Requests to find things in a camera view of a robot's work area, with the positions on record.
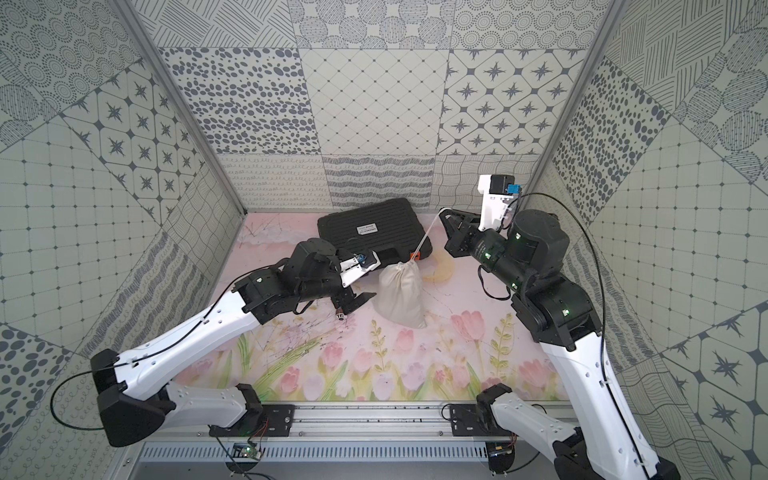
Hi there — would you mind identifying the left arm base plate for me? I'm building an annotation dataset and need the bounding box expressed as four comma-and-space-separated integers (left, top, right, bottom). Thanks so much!
209, 404, 296, 438

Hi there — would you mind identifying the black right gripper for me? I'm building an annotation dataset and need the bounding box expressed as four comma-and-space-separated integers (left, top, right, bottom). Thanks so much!
440, 207, 530, 294

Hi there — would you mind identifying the cream cloth drawstring bag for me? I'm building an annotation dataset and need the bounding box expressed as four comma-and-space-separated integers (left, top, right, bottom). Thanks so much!
371, 211, 444, 329

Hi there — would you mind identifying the black plastic tool case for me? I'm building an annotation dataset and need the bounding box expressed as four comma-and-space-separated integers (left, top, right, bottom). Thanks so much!
317, 198, 433, 267

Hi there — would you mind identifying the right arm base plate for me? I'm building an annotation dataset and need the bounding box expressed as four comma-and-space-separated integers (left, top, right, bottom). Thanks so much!
441, 403, 517, 437

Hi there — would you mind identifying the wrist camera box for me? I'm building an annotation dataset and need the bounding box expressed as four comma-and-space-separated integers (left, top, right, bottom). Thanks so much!
340, 251, 381, 288
477, 174, 521, 231

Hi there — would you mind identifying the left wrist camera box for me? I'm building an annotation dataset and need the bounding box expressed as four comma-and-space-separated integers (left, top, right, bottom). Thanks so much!
340, 251, 381, 288

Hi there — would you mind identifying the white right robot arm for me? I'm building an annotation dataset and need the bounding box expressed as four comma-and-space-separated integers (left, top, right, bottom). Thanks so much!
439, 209, 680, 479

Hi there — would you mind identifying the aluminium front rail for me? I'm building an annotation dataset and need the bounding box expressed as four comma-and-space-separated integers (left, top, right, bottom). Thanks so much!
119, 400, 619, 444

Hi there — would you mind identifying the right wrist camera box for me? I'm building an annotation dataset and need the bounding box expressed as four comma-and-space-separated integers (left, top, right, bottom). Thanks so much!
477, 174, 521, 231

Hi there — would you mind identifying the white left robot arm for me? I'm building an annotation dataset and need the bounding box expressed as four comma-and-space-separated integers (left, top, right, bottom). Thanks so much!
91, 238, 381, 447

